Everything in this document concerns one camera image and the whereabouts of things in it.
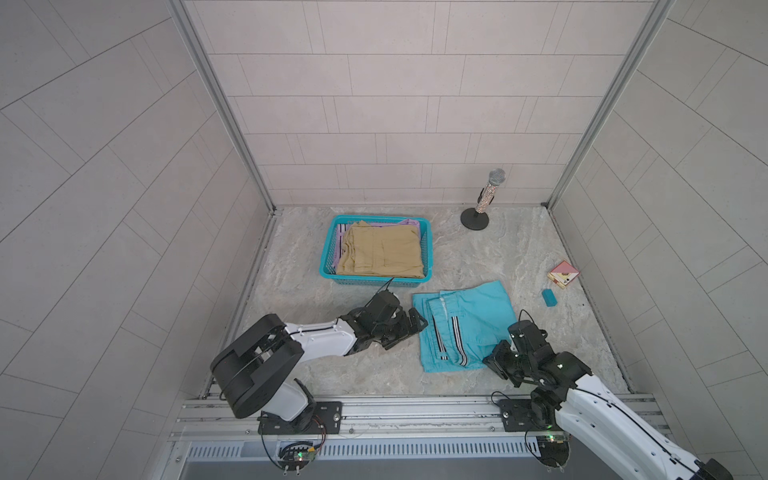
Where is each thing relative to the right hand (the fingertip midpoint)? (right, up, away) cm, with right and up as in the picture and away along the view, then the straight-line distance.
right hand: (480, 362), depth 81 cm
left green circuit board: (-45, -14, -15) cm, 49 cm away
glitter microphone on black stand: (+7, +40, +30) cm, 51 cm away
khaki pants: (-25, +30, +13) cm, 41 cm away
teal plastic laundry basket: (-44, +24, +10) cm, 51 cm away
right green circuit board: (+13, -15, -12) cm, 23 cm away
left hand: (-15, +7, +3) cm, 17 cm away
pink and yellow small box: (+31, +22, +16) cm, 41 cm away
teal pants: (-5, +8, +3) cm, 10 cm away
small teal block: (+24, +15, +10) cm, 30 cm away
